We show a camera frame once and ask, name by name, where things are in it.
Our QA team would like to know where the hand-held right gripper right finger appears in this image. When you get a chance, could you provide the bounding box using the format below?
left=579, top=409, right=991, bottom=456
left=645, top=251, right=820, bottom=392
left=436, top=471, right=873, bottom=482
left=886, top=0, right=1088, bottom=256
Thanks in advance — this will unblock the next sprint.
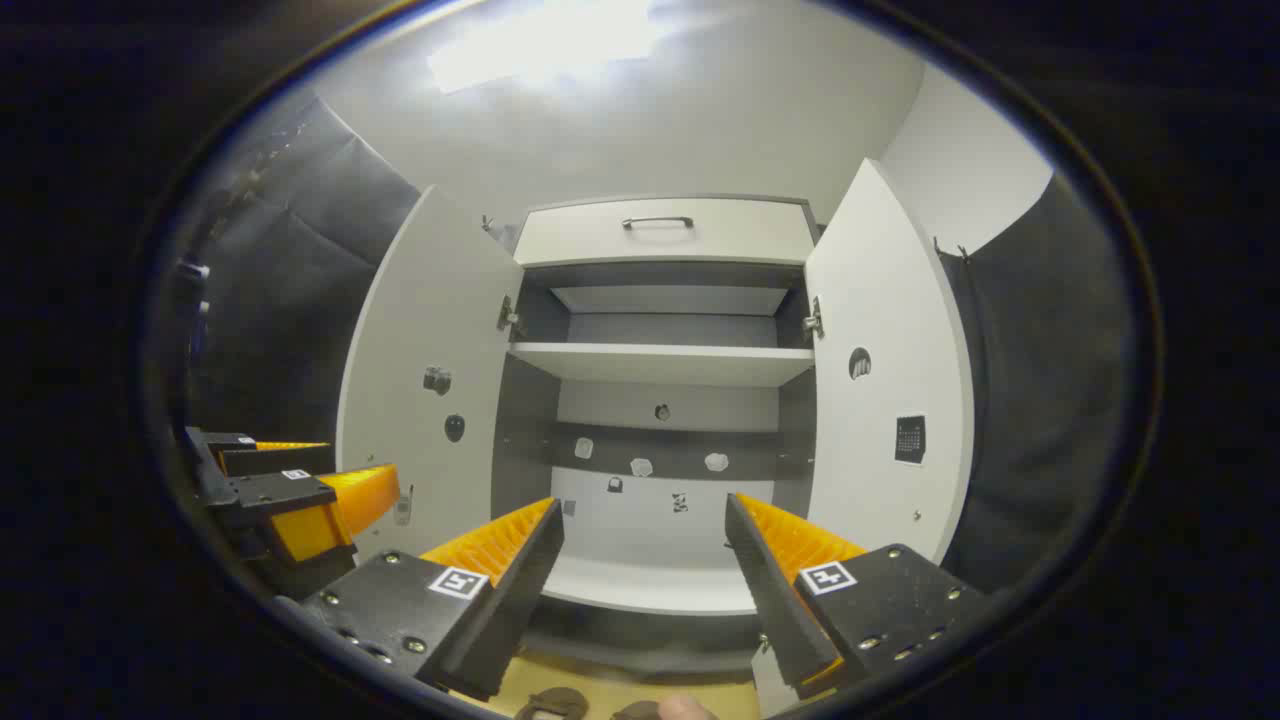
left=724, top=492, right=993, bottom=701

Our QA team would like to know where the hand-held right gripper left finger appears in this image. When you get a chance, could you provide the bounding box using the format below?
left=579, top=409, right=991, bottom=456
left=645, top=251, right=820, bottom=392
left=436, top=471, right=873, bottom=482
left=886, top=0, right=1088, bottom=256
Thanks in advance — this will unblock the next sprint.
left=298, top=497, right=565, bottom=703

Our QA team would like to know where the white shoe cabinet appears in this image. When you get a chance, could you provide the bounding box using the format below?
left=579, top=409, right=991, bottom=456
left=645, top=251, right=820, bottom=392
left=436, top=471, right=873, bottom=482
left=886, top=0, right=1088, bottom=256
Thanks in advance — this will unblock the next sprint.
left=490, top=195, right=826, bottom=671

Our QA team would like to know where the white cabinet door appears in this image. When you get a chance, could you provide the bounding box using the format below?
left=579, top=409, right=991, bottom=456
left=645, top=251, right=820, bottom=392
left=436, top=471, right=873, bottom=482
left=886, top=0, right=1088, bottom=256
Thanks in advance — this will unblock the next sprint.
left=805, top=158, right=976, bottom=566
left=335, top=185, right=526, bottom=561

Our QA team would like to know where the white cabinet shelf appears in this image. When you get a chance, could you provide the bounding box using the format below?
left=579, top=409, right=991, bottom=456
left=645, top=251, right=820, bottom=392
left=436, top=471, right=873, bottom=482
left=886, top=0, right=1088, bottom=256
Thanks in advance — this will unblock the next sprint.
left=508, top=342, right=816, bottom=389

